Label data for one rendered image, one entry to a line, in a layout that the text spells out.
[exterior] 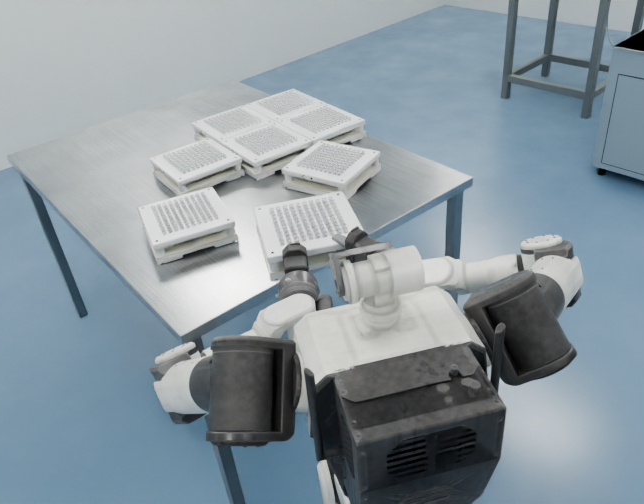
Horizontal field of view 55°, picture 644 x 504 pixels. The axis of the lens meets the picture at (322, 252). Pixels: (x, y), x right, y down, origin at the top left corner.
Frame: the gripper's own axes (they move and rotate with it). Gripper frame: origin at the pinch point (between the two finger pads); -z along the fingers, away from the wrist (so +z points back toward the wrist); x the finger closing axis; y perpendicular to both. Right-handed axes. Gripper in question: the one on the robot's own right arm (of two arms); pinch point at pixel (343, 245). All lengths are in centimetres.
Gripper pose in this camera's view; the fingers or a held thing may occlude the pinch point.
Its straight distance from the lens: 147.0
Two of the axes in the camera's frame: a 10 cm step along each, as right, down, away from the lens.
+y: 7.0, -4.7, 5.4
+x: 0.8, 8.0, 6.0
